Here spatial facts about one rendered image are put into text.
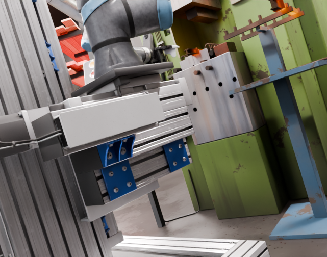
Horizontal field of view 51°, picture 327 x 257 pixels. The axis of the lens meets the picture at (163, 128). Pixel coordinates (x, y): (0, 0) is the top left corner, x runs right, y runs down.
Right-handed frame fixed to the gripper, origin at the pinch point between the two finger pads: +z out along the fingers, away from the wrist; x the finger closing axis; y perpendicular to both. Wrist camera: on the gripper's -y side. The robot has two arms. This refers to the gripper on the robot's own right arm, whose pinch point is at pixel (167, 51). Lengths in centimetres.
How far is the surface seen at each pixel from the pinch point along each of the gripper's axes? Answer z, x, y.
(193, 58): 30.6, -2.7, 3.4
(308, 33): 89, 51, 8
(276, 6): -13, 60, 5
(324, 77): 89, 53, 37
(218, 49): 30.7, 13.9, 4.1
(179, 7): 30.7, -1.2, -27.0
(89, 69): 12, -68, -14
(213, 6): 59, 8, -27
